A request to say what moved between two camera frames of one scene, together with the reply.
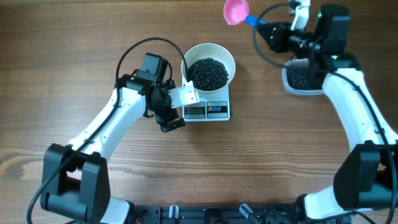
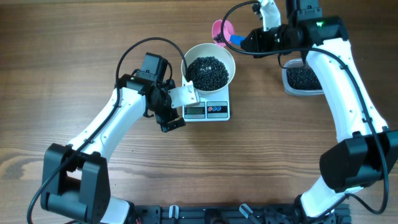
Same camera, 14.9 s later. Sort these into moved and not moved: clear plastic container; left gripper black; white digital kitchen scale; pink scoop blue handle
Moved: pink scoop blue handle
Not moved: clear plastic container; left gripper black; white digital kitchen scale
